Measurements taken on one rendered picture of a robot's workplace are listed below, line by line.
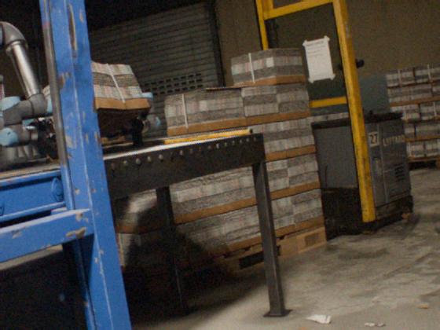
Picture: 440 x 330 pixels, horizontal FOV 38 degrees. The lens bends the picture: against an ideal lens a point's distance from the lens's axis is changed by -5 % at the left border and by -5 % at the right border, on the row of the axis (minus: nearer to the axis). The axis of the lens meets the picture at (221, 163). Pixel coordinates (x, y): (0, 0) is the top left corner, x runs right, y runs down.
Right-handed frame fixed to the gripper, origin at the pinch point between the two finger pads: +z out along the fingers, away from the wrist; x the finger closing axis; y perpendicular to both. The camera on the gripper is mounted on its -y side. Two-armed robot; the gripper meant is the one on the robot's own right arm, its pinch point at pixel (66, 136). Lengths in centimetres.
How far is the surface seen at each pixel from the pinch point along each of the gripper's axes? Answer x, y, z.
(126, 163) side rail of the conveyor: -58, -37, -51
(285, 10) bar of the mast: -40, 62, 230
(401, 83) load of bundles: -14, 17, 606
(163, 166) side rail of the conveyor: -56, -39, -30
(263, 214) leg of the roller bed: -43, -65, 44
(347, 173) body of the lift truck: -20, -60, 235
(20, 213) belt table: -60, -45, -102
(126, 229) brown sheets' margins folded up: 40, -38, 62
